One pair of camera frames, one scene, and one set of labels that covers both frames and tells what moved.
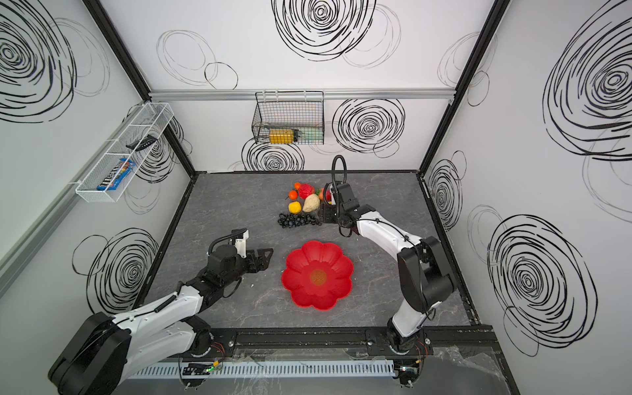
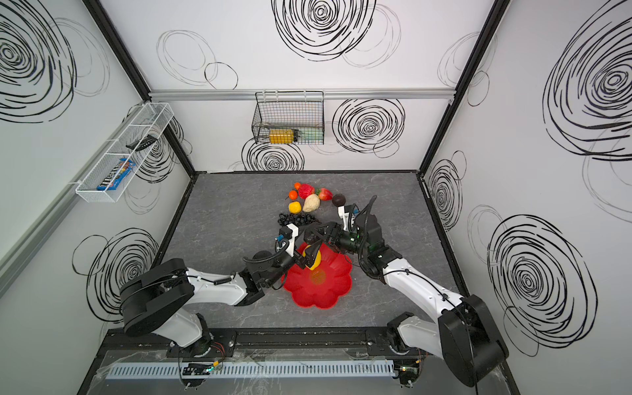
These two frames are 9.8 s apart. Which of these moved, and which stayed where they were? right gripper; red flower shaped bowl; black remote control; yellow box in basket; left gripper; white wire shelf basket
Moved: right gripper; left gripper
Stayed: red flower shaped bowl; black remote control; yellow box in basket; white wire shelf basket
